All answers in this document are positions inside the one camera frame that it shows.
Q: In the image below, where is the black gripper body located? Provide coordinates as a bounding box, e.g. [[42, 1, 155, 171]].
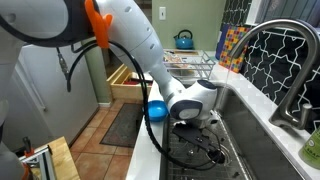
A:
[[170, 122, 215, 152]]

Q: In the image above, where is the blue plastic bowl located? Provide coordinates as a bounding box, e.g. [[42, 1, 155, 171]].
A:
[[144, 99, 170, 123]]

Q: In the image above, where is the black sink drain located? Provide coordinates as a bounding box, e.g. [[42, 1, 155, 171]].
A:
[[207, 147, 232, 166]]

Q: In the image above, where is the stainless steel sink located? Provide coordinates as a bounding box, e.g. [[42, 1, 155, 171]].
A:
[[159, 83, 306, 180]]

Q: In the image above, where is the dark patterned floor rug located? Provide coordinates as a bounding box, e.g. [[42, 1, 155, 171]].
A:
[[99, 103, 145, 149]]

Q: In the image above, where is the red drawer liner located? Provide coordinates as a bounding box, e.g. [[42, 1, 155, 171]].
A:
[[123, 77, 152, 86]]

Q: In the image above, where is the open wooden drawer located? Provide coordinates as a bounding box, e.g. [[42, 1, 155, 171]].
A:
[[106, 63, 155, 103]]

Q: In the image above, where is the colourful checkered tile board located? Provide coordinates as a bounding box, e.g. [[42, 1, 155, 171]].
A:
[[218, 25, 251, 74]]

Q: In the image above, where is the blue kettle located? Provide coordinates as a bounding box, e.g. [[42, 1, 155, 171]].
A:
[[173, 29, 195, 51]]

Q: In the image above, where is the blue cutting board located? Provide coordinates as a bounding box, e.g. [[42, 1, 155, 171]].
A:
[[214, 22, 232, 61]]

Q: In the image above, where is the green soap bottle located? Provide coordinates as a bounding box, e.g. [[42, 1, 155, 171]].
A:
[[297, 134, 320, 171]]

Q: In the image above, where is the wooden table board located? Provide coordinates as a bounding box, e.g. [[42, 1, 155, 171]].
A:
[[31, 135, 82, 180]]

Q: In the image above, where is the white appliance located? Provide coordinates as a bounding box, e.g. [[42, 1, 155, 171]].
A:
[[3, 44, 100, 153]]

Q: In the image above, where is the curved steel faucet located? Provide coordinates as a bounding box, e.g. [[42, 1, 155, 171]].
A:
[[228, 18, 320, 131]]

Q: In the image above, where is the aluminium extrusion bar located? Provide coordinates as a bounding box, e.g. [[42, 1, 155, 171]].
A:
[[19, 144, 57, 180]]

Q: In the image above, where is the window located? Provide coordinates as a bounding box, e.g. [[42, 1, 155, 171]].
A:
[[248, 0, 320, 26]]

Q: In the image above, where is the orange black clamp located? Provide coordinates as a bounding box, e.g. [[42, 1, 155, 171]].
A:
[[21, 136, 35, 158]]

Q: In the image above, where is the metal wire sink grid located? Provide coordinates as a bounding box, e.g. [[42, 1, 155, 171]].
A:
[[165, 116, 253, 180]]

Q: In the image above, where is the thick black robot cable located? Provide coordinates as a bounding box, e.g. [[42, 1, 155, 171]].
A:
[[68, 39, 228, 172]]

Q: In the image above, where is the metal wire dish rack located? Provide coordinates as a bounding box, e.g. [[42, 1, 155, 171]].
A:
[[162, 49, 217, 82]]

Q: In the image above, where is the orange cable clip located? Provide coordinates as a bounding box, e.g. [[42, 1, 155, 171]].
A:
[[83, 0, 114, 50]]

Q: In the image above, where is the thin black cable with connector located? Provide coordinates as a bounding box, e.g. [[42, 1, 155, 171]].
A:
[[55, 46, 73, 94]]

